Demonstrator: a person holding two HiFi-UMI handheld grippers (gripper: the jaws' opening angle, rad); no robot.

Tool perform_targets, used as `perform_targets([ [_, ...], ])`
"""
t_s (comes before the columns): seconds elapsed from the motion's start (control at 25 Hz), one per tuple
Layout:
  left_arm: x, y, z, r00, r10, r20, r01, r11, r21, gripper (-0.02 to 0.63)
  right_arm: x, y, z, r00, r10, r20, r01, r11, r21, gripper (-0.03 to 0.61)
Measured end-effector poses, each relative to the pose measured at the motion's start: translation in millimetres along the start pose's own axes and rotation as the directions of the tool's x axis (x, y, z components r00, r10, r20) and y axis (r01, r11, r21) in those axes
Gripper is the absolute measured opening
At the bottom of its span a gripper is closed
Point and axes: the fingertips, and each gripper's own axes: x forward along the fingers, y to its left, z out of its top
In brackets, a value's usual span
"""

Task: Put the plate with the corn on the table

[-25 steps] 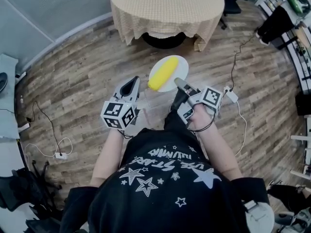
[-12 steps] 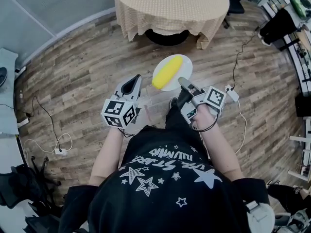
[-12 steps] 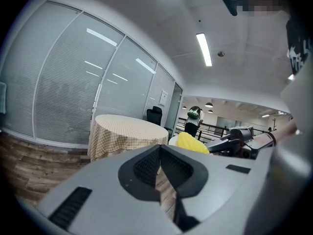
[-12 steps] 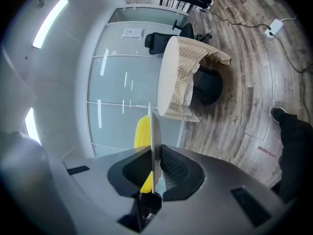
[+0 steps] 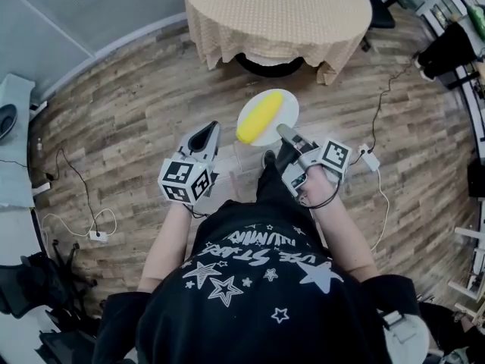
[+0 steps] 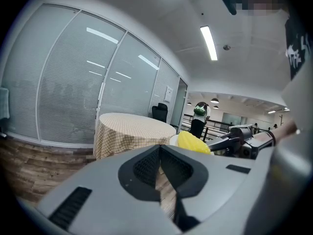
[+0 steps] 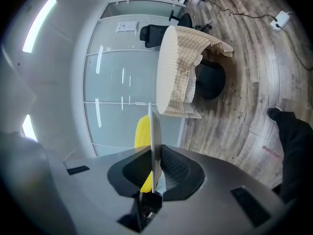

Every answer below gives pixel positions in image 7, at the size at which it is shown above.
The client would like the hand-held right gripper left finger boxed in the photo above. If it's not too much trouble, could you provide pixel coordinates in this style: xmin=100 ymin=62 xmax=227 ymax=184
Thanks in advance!
xmin=0 ymin=131 xmax=153 ymax=235

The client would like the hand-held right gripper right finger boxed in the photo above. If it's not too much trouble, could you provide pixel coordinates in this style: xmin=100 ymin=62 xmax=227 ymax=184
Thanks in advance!
xmin=146 ymin=144 xmax=295 ymax=235

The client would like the yellow corn cob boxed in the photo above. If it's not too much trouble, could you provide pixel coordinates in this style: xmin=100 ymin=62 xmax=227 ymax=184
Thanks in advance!
xmin=134 ymin=115 xmax=162 ymax=193

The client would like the round table with dotted cloth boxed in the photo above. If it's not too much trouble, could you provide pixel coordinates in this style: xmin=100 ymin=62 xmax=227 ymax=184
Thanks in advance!
xmin=156 ymin=25 xmax=234 ymax=119

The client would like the ceiling light panel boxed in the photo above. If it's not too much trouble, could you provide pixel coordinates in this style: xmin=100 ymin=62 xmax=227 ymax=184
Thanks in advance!
xmin=22 ymin=114 xmax=39 ymax=143
xmin=22 ymin=0 xmax=58 ymax=54

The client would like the person's black trouser leg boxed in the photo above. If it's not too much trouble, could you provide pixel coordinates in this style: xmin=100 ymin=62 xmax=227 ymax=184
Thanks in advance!
xmin=275 ymin=111 xmax=313 ymax=204

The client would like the person's black shoe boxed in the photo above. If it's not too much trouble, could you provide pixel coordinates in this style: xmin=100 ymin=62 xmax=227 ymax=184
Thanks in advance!
xmin=266 ymin=106 xmax=284 ymax=122

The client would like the black office chair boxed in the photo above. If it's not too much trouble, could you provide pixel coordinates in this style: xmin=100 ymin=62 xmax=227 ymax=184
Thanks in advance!
xmin=139 ymin=9 xmax=213 ymax=49

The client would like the white power strip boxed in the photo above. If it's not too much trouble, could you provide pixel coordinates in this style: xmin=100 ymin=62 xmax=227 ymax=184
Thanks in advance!
xmin=269 ymin=10 xmax=291 ymax=32

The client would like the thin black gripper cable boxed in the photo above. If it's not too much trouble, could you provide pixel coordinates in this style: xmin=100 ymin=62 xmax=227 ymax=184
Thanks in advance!
xmin=281 ymin=27 xmax=313 ymax=71

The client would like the long black floor cable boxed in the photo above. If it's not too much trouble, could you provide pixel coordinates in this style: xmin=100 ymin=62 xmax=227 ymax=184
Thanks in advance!
xmin=209 ymin=0 xmax=278 ymax=22

